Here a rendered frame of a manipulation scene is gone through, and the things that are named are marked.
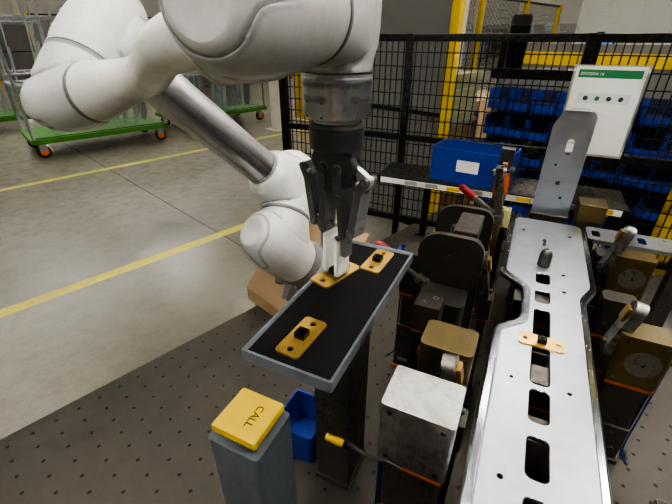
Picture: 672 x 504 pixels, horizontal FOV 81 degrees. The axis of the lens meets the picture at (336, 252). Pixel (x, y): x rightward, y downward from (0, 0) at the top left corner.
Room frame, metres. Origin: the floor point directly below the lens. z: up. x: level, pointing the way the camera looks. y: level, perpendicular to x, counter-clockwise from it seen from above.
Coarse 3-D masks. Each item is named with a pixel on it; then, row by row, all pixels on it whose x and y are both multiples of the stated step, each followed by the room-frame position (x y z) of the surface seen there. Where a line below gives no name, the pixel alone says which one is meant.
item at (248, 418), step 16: (240, 400) 0.32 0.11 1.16; (256, 400) 0.32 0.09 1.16; (272, 400) 0.32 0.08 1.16; (224, 416) 0.30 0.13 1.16; (240, 416) 0.30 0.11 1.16; (256, 416) 0.30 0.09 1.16; (272, 416) 0.30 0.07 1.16; (224, 432) 0.28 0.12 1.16; (240, 432) 0.28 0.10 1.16; (256, 432) 0.28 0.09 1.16; (256, 448) 0.27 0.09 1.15
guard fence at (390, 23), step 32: (384, 0) 3.27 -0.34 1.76; (416, 0) 3.08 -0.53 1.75; (448, 0) 2.91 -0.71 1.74; (384, 32) 3.25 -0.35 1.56; (416, 32) 3.06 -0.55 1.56; (448, 32) 2.89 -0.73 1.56; (384, 64) 3.24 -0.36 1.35; (416, 64) 3.04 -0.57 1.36; (448, 64) 2.84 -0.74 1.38; (416, 96) 3.03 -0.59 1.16; (384, 128) 3.22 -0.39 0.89; (416, 128) 3.01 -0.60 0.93; (448, 128) 2.85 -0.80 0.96; (384, 160) 3.21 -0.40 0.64; (416, 160) 2.99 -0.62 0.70; (384, 192) 3.19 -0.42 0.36; (416, 192) 2.97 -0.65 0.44
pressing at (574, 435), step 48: (528, 240) 1.05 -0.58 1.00; (576, 240) 1.05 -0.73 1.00; (528, 288) 0.79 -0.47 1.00; (576, 288) 0.79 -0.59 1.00; (576, 336) 0.62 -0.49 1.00; (528, 384) 0.49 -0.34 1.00; (576, 384) 0.49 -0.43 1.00; (480, 432) 0.39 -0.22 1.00; (528, 432) 0.40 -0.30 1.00; (576, 432) 0.40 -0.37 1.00; (480, 480) 0.32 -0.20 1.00; (528, 480) 0.32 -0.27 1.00; (576, 480) 0.32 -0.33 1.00
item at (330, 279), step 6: (354, 264) 0.57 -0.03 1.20; (330, 270) 0.54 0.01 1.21; (354, 270) 0.55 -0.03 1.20; (318, 276) 0.53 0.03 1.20; (324, 276) 0.53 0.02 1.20; (330, 276) 0.53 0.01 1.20; (342, 276) 0.53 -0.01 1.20; (318, 282) 0.51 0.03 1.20; (324, 282) 0.51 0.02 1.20; (330, 282) 0.51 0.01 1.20; (336, 282) 0.51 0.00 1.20
